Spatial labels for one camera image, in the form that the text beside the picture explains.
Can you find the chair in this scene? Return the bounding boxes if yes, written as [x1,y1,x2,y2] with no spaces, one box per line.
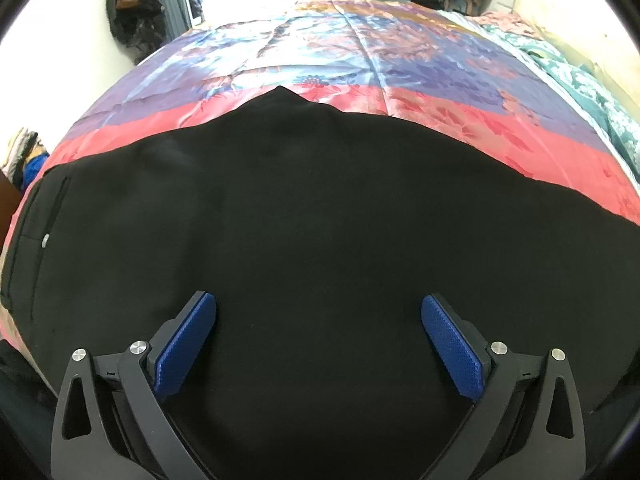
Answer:
[440,0,494,16]

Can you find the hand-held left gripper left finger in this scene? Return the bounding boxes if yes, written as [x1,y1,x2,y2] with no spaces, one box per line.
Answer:
[51,291,218,480]

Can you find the dark brown nightstand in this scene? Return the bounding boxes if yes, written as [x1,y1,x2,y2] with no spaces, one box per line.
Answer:
[0,170,24,251]

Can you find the narrow blue-grey curtain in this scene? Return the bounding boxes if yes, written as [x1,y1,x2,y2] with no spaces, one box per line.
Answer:
[152,0,194,44]

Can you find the colourful satin bedspread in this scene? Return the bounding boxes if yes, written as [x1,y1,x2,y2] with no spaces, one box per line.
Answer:
[0,0,640,396]

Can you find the striped bed sheet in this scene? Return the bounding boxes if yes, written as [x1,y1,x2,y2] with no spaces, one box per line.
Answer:
[440,9,531,56]

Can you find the black pants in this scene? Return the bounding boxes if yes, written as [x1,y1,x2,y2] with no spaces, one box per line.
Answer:
[0,86,640,480]

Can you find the hanging black coats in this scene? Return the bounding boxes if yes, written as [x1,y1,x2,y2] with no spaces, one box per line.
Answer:
[106,0,166,66]

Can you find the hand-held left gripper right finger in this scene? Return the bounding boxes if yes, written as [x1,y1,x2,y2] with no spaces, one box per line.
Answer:
[420,294,587,480]

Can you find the pink floral cloth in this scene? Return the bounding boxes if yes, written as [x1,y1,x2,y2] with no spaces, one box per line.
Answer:
[472,10,540,37]

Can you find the teal floral quilt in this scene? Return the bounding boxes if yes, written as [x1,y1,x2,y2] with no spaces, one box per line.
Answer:
[517,35,640,162]

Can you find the pile of colourful clothes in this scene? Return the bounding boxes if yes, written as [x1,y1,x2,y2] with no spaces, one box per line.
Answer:
[0,127,51,194]

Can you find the cream padded headboard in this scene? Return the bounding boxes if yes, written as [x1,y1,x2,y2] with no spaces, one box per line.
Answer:
[515,0,640,121]

